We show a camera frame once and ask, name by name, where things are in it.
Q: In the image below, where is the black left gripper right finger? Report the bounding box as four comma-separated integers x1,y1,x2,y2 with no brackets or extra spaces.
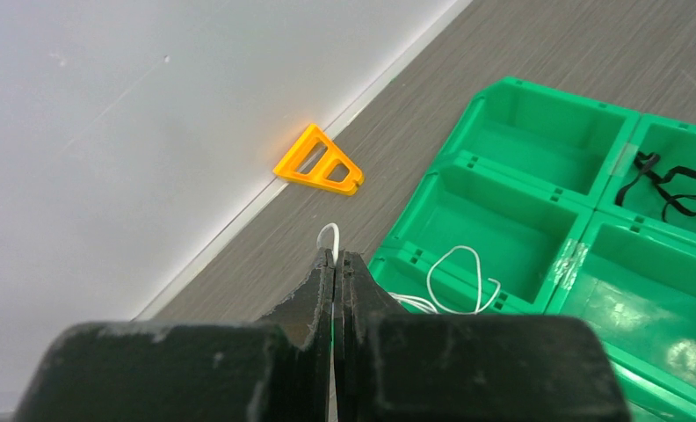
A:
333,251,631,421

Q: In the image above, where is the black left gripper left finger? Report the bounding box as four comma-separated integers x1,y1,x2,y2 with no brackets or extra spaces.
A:
13,249,335,421

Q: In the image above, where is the white cable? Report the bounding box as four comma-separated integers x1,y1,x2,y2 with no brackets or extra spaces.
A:
315,222,503,316

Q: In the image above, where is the black cable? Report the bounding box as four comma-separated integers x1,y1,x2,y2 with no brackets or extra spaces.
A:
614,151,696,243

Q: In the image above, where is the orange triangular plastic piece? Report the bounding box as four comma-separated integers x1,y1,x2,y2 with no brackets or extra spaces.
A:
272,123,365,196

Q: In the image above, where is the green plastic bin tray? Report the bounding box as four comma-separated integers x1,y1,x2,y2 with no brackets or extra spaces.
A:
369,76,696,421

